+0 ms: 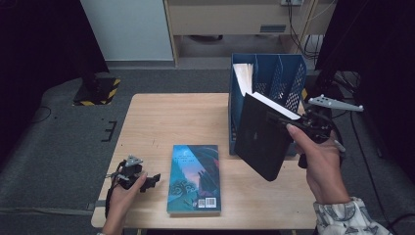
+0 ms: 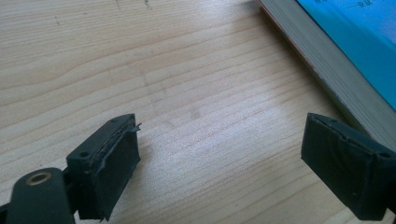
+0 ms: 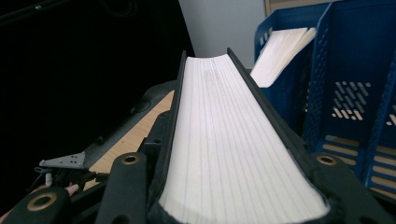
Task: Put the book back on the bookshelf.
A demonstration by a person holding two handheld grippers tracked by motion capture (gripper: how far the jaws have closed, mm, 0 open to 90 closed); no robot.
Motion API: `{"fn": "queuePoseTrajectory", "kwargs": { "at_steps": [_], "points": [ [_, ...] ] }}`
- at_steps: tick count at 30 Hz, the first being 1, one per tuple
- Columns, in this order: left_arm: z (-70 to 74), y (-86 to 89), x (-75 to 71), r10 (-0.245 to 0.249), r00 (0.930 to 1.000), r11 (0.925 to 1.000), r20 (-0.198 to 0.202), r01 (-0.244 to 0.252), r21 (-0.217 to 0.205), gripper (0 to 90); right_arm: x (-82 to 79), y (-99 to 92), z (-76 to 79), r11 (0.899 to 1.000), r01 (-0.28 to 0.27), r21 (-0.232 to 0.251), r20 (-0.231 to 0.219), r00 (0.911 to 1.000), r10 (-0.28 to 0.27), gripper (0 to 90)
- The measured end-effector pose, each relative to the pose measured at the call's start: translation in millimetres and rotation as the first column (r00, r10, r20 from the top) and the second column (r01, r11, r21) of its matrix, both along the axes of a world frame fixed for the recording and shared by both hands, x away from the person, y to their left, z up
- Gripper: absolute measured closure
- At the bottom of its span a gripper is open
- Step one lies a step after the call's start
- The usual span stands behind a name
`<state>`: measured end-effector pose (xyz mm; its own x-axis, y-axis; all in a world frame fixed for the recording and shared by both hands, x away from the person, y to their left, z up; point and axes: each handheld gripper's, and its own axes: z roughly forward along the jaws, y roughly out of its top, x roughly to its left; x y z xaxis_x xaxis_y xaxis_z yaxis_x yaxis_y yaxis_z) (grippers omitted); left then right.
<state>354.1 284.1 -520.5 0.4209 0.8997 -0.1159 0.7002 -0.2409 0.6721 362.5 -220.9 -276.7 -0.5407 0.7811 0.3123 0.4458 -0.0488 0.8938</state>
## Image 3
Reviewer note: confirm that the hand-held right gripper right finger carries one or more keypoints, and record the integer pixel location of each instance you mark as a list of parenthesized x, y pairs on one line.
[(311, 168)]

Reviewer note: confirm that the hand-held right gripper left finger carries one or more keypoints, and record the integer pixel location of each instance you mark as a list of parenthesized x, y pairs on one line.
[(157, 155)]

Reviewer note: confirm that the black hardcover book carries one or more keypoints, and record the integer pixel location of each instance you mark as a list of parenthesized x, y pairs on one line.
[(233, 140)]

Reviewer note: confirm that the blue three-slot file rack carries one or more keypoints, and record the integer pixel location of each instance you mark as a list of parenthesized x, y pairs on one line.
[(351, 62)]

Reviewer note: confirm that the thick blue book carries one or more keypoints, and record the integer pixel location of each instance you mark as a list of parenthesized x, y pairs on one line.
[(280, 56)]

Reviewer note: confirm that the white cabinet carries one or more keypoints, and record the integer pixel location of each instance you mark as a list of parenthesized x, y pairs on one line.
[(218, 25)]

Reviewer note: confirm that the beige wooden desk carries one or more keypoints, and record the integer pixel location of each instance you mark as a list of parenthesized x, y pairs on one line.
[(295, 3)]

